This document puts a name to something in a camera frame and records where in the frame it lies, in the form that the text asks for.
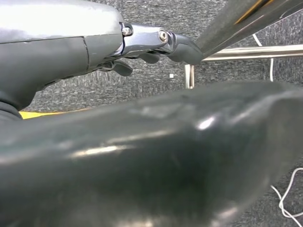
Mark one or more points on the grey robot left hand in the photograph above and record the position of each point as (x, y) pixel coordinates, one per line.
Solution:
(151, 156)

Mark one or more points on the stainless steel workbench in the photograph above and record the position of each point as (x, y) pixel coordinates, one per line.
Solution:
(248, 51)

